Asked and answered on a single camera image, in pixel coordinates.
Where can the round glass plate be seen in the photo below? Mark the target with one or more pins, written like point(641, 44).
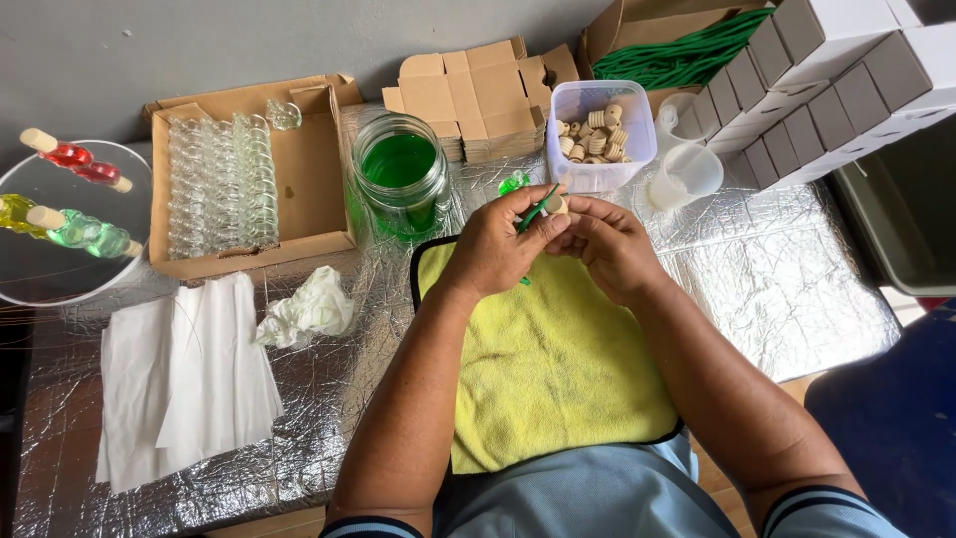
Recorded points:
point(60, 269)

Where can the yellow filled bottle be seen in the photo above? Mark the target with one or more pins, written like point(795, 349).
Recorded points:
point(15, 213)

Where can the person's left hand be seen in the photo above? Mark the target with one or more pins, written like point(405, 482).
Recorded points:
point(489, 250)

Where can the pile of white paper napkins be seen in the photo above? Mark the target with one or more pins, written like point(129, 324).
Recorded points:
point(187, 381)

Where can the shallow cardboard tray box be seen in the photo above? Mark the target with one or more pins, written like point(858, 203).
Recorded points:
point(314, 172)

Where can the stack of flat cardboard boxes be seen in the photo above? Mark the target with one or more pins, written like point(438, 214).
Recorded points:
point(478, 97)

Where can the heap of ribbed wooden corks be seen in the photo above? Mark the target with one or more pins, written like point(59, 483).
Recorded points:
point(595, 137)

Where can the yellow microfiber cloth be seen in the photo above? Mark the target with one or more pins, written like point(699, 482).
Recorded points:
point(553, 366)

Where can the small green filled bottle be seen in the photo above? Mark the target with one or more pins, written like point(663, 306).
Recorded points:
point(514, 181)

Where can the crumpled white tissue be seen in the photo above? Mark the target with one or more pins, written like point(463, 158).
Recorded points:
point(310, 310)

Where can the stack of white boxes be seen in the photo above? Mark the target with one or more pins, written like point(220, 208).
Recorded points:
point(821, 82)

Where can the green filled corked bottle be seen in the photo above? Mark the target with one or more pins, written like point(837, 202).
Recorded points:
point(67, 224)
point(112, 240)

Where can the dark blue seat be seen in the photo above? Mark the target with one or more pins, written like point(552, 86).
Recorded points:
point(896, 426)

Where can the wooden cork stopper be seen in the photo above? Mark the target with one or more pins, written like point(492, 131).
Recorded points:
point(556, 205)

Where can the person's light blue shirt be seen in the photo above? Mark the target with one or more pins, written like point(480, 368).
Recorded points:
point(590, 493)

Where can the person's right hand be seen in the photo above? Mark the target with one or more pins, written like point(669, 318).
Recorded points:
point(616, 254)

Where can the silver foil mat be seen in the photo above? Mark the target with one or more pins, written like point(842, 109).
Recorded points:
point(769, 276)

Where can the clear plastic measuring cup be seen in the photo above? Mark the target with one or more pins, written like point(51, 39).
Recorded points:
point(691, 175)
point(676, 119)

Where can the red filled corked bottle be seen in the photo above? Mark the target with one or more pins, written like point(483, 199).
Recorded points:
point(60, 149)
point(104, 175)

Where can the rows of empty glass bottles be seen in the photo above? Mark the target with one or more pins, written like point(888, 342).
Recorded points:
point(220, 183)

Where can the glass jar of green liquid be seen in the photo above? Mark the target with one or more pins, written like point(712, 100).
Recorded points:
point(402, 179)

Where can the single empty glass bottle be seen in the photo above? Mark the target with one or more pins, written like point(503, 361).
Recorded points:
point(284, 114)

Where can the grey plastic bin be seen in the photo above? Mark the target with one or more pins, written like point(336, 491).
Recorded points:
point(904, 209)

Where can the clear plastic tub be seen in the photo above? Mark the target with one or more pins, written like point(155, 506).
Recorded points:
point(601, 134)

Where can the open cardboard carton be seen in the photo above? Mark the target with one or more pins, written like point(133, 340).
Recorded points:
point(650, 22)

